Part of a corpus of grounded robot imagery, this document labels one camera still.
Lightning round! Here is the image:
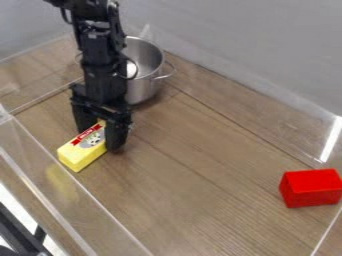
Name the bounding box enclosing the yellow butter block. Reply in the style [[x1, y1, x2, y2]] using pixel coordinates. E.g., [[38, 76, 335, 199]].
[[57, 121, 106, 172]]

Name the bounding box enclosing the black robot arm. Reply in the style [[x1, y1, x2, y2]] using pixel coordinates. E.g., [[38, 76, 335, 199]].
[[42, 0, 132, 152]]

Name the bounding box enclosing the red block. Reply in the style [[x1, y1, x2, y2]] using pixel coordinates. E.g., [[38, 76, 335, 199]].
[[279, 169, 342, 208]]

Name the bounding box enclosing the black table frame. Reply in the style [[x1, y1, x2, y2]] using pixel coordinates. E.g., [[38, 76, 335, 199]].
[[0, 202, 53, 256]]

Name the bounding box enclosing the black cable loop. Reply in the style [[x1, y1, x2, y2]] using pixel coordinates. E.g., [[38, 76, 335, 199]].
[[116, 57, 138, 80]]

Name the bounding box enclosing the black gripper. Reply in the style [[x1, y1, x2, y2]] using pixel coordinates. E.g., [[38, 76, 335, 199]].
[[69, 61, 132, 151]]

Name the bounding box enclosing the silver steel pot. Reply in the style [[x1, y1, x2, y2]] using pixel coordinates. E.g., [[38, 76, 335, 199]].
[[80, 36, 174, 105]]

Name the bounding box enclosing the clear acrylic enclosure wall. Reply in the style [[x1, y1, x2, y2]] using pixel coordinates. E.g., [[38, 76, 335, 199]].
[[0, 0, 342, 256]]

